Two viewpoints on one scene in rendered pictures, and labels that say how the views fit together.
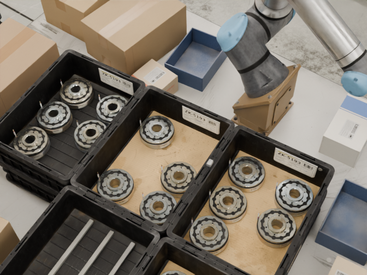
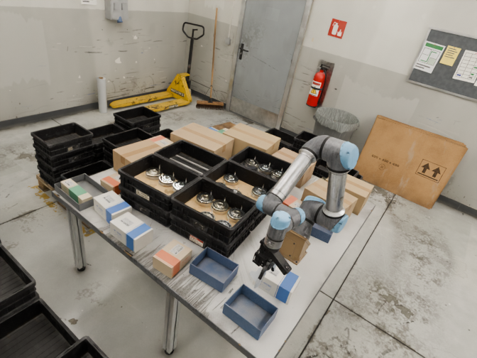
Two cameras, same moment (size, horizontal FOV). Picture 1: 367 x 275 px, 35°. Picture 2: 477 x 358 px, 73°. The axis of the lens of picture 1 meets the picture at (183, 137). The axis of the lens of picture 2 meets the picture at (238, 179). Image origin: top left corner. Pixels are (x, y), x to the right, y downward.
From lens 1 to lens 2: 1.76 m
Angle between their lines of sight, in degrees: 60
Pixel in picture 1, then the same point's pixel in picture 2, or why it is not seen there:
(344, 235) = (207, 268)
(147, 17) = not seen: hidden behind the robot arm
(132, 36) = (315, 191)
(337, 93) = (309, 289)
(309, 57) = not seen: outside the picture
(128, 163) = (243, 185)
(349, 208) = (224, 274)
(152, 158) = (245, 192)
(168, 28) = not seen: hidden behind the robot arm
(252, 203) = (220, 217)
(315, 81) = (317, 280)
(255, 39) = (309, 207)
